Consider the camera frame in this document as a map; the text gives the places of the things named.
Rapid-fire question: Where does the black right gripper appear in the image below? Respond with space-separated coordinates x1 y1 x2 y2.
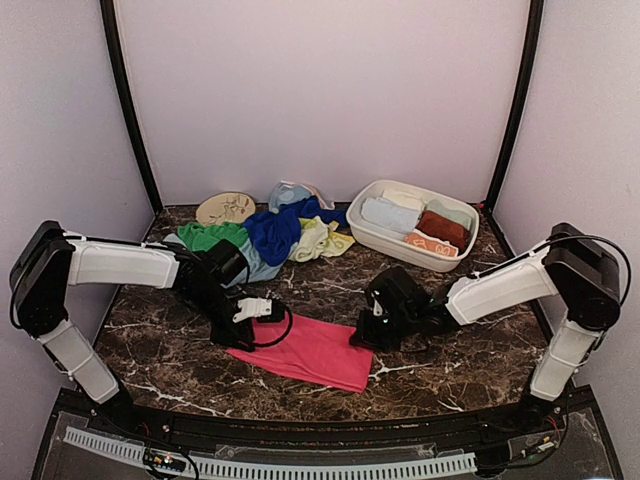
350 307 417 352

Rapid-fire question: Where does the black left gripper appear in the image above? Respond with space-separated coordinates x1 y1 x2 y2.
184 282 255 351

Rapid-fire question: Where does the pink towel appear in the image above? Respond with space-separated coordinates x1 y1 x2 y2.
227 314 373 393

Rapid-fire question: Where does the large pale blue towel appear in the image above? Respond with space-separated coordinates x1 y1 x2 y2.
361 197 421 235

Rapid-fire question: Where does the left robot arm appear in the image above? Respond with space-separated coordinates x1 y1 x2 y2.
8 220 256 436

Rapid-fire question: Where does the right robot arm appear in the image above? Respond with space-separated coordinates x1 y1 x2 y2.
349 222 632 434

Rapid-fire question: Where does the grey-blue towel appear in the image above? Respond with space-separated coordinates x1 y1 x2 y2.
162 232 284 286

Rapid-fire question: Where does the white plastic basin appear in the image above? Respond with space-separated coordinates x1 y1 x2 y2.
346 179 480 273

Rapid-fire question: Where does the beige bird-painted plate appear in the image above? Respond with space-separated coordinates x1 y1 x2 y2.
195 192 256 227

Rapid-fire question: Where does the orange patterned rolled towel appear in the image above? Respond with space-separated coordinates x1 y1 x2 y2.
404 231 459 258

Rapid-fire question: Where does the royal blue towel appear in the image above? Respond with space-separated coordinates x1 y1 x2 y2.
242 196 347 267

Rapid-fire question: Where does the brown rolled towel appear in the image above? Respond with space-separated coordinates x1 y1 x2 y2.
416 211 470 250

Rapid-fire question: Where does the pale yellow patterned towel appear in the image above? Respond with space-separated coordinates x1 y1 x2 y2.
288 216 355 263

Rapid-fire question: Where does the white rolled towel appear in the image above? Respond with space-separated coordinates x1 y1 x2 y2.
381 188 425 211

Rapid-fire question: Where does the pale green rolled towel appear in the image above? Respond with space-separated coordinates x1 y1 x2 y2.
424 198 474 229

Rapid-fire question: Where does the light blue dotted towel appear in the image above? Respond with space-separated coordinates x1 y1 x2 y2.
268 181 335 213

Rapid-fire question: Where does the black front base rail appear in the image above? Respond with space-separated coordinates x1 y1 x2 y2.
94 384 561 454

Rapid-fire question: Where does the white slotted cable duct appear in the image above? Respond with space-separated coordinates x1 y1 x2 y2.
62 427 478 479

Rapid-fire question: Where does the black left frame post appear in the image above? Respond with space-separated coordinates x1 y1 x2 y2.
99 0 164 215

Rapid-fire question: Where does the black frame post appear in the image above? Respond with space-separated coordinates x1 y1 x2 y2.
484 0 545 212
99 0 164 215

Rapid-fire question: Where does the black right frame post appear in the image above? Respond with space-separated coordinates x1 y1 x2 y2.
484 0 545 212

